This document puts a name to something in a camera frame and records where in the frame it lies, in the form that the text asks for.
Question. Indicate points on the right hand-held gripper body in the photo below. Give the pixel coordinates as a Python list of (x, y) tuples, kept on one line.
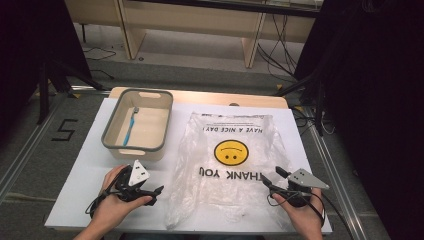
[(305, 180)]

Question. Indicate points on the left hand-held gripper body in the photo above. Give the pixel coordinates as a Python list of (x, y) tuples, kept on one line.
[(138, 175)]

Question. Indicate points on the clear plastic bag yellow smiley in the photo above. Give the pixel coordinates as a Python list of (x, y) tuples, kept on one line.
[(230, 186)]

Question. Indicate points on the beige storage bin grey rim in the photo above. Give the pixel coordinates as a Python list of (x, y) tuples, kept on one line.
[(150, 130)]

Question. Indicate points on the blue toothbrush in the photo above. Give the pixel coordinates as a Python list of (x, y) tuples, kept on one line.
[(129, 128)]

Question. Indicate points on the person's right hand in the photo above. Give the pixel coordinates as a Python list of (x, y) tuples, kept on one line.
[(306, 218)]

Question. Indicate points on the person's left hand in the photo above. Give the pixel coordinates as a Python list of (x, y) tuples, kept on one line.
[(111, 208)]

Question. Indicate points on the black tripod stand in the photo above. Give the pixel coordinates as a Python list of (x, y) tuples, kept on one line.
[(43, 93), (319, 100)]

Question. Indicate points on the black curtain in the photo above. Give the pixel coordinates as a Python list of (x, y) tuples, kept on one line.
[(376, 100), (30, 40)]

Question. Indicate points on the light wooden desk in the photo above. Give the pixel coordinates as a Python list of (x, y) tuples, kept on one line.
[(200, 20)]

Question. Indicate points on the metal floor rail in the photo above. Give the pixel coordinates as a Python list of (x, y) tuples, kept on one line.
[(336, 186), (30, 146)]

